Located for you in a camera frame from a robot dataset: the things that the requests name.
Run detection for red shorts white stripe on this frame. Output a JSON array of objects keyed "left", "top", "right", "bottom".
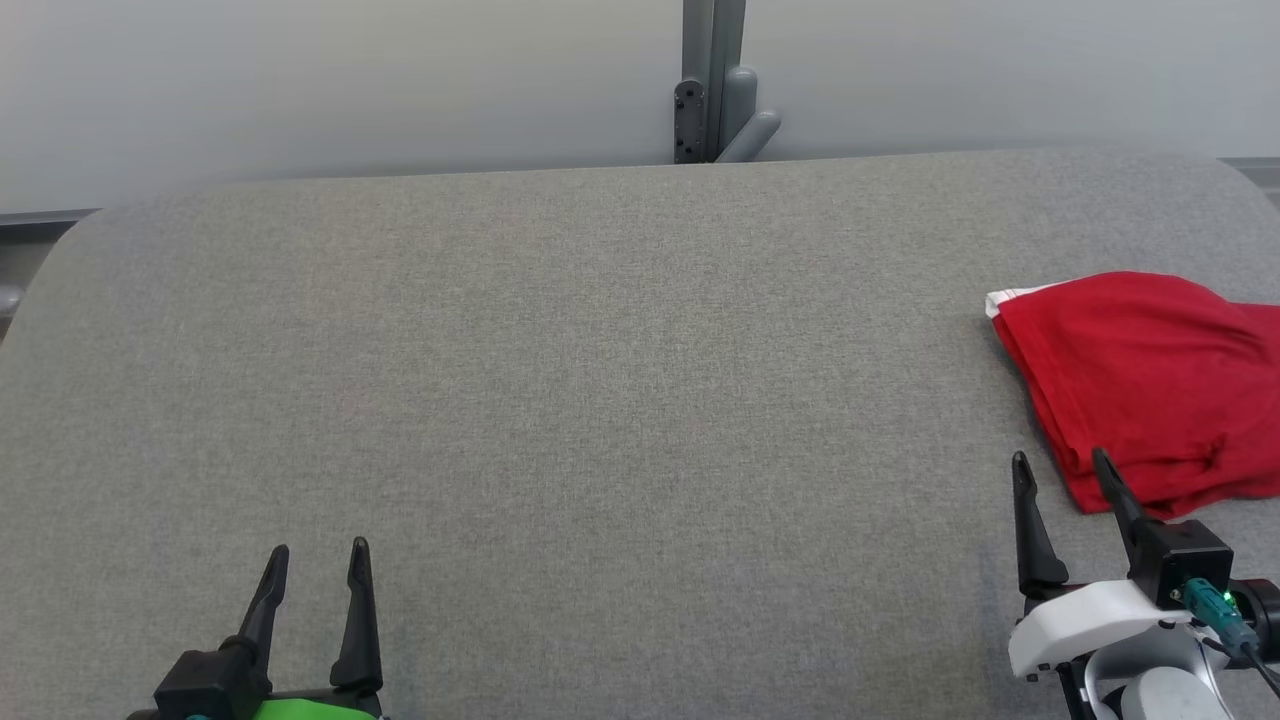
[{"left": 995, "top": 270, "right": 1280, "bottom": 506}]

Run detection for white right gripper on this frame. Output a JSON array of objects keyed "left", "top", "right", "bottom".
[{"left": 1008, "top": 448, "right": 1196, "bottom": 681}]

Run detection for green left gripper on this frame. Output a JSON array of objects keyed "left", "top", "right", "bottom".
[{"left": 236, "top": 537, "right": 386, "bottom": 720}]

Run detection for grey fabric sofa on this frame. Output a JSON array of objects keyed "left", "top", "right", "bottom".
[{"left": 0, "top": 148, "right": 1280, "bottom": 720}]

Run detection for red basketball jersey white sleeves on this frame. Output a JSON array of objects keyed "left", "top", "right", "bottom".
[{"left": 985, "top": 283, "right": 1280, "bottom": 521}]

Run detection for grey vertical metal post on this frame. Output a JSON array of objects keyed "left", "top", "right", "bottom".
[{"left": 682, "top": 0, "right": 747, "bottom": 163}]

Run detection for dark grey bracket plate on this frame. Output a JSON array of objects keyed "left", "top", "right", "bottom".
[{"left": 673, "top": 80, "right": 707, "bottom": 165}]

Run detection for right black cable teal plug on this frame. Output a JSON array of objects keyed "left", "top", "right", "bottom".
[{"left": 1183, "top": 578, "right": 1280, "bottom": 698}]

